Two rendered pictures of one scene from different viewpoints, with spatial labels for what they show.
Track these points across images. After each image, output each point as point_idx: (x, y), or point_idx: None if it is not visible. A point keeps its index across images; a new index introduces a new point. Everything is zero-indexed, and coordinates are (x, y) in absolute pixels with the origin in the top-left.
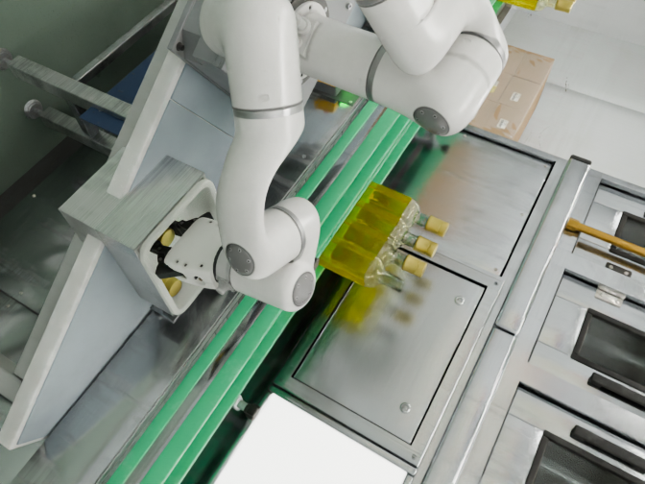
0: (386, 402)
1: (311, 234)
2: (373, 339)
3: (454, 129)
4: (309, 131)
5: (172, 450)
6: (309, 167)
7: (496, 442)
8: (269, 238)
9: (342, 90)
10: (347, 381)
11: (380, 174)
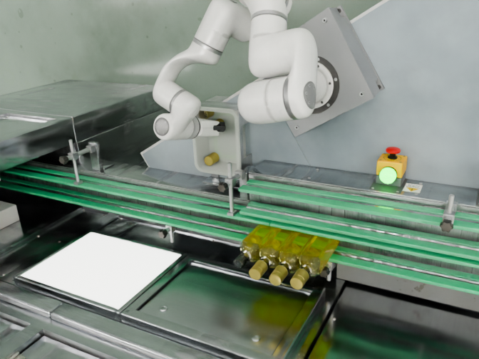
0: (168, 300)
1: (177, 105)
2: (218, 293)
3: (238, 108)
4: (334, 178)
5: (135, 194)
6: (301, 181)
7: None
8: (162, 84)
9: (383, 184)
10: (186, 283)
11: (358, 262)
